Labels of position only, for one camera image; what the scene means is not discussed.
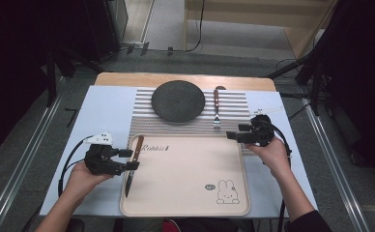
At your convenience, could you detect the person's left hand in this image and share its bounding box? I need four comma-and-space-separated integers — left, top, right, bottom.
64, 161, 114, 197

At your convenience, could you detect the beige tray with rabbit print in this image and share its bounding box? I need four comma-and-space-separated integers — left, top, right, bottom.
119, 133, 251, 218

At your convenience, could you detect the black cabinet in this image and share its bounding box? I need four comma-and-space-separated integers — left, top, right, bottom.
85, 0, 129, 63

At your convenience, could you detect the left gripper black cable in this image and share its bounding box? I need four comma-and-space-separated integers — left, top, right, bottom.
57, 134, 95, 197

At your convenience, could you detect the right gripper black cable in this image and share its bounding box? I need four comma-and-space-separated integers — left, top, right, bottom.
267, 122, 293, 232

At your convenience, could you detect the person's right hand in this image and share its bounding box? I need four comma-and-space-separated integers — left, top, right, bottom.
245, 136, 293, 178

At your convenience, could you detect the wooden-handled fork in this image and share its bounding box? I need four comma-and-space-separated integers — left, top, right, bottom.
212, 89, 222, 131

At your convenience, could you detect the light wooden shelf unit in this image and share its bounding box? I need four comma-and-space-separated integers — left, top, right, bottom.
184, 0, 338, 60

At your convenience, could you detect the black hanging cable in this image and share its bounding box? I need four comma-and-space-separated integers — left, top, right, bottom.
185, 0, 207, 53

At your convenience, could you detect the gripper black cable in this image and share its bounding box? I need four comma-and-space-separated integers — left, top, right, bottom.
267, 122, 293, 232
57, 134, 95, 197

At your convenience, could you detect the black curtain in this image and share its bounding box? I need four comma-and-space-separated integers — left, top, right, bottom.
312, 0, 375, 182
0, 0, 92, 159

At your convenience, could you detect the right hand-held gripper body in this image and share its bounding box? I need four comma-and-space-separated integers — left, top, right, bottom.
239, 109, 276, 148

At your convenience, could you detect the brown striped placemat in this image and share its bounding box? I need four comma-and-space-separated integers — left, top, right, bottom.
127, 88, 257, 158

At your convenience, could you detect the pale blue table cover sheet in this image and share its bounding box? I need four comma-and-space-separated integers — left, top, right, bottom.
40, 85, 319, 218

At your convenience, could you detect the metal floor rail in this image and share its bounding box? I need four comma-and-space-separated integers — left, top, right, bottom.
301, 96, 372, 232
0, 95, 64, 232

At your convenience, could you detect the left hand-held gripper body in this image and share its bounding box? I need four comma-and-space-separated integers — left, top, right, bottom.
83, 131, 127, 177

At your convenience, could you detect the dark grey round plate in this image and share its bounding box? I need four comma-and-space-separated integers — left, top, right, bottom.
151, 79, 207, 124

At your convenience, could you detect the wooden-handled knife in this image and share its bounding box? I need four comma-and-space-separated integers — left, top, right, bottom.
125, 134, 145, 198

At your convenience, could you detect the black stand leg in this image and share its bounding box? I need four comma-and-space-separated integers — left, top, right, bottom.
44, 47, 58, 108

